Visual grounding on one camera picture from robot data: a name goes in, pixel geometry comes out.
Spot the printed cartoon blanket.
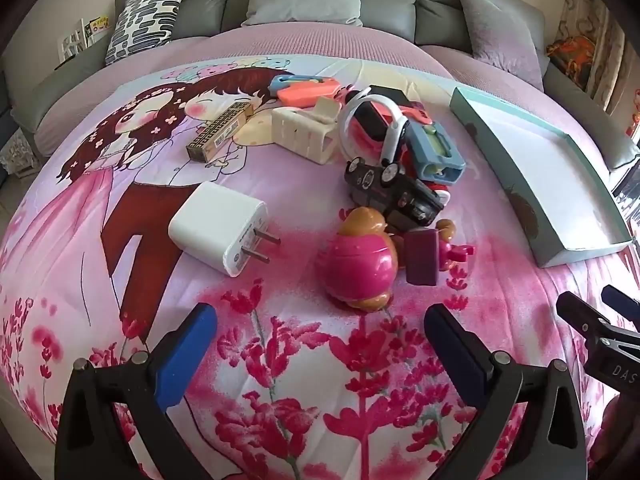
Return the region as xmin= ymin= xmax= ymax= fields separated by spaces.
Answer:
xmin=0 ymin=55 xmax=640 ymax=480

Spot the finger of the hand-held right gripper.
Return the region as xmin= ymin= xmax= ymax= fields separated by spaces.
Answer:
xmin=556 ymin=291 xmax=640 ymax=386
xmin=601 ymin=285 xmax=640 ymax=332

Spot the yellow magazine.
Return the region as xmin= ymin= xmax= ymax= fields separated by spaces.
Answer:
xmin=84 ymin=15 xmax=112 ymax=46

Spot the black white patterned pillow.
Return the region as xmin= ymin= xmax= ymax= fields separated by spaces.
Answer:
xmin=105 ymin=0 xmax=191 ymax=66

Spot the gold patterned bar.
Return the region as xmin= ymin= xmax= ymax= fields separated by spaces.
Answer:
xmin=186 ymin=100 xmax=252 ymax=163

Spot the small pink toy figure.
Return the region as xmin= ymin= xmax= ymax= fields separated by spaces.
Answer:
xmin=434 ymin=219 xmax=476 ymax=267

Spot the white lattice basket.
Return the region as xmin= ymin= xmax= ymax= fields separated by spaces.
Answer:
xmin=0 ymin=127 xmax=37 ymax=178

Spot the blue grey holder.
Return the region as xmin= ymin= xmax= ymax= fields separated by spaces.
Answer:
xmin=405 ymin=122 xmax=467 ymax=183

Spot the red white tube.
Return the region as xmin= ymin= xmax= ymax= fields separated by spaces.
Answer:
xmin=348 ymin=102 xmax=398 ymax=153

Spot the cream hair claw clip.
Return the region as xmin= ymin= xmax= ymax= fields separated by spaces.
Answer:
xmin=271 ymin=97 xmax=343 ymax=166

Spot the purple block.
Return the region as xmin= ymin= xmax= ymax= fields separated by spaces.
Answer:
xmin=405 ymin=227 xmax=441 ymax=286

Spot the grey sofa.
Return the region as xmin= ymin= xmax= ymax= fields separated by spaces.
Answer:
xmin=0 ymin=0 xmax=640 ymax=171

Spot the grey purple pillow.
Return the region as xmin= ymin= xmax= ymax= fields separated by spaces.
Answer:
xmin=456 ymin=0 xmax=546 ymax=93

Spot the white charger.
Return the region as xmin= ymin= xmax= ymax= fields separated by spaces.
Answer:
xmin=168 ymin=181 xmax=281 ymax=278

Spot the white magazine rack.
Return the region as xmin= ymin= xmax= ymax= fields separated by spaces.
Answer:
xmin=57 ymin=19 xmax=88 ymax=63

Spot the white strap watch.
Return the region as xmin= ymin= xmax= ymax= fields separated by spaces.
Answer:
xmin=339 ymin=86 xmax=410 ymax=167

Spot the orange blue utility knife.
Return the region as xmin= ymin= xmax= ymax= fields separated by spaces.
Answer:
xmin=269 ymin=75 xmax=341 ymax=107

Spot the teal box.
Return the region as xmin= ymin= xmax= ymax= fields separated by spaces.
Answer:
xmin=449 ymin=86 xmax=633 ymax=268

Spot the black toy car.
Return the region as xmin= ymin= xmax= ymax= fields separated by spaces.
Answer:
xmin=344 ymin=157 xmax=446 ymax=228

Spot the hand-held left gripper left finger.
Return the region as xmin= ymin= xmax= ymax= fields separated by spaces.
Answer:
xmin=54 ymin=302 xmax=218 ymax=480

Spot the pink round toy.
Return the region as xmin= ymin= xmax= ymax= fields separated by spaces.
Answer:
xmin=316 ymin=207 xmax=401 ymax=311

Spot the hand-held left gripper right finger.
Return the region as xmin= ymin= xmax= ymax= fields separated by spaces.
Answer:
xmin=424 ymin=302 xmax=588 ymax=480

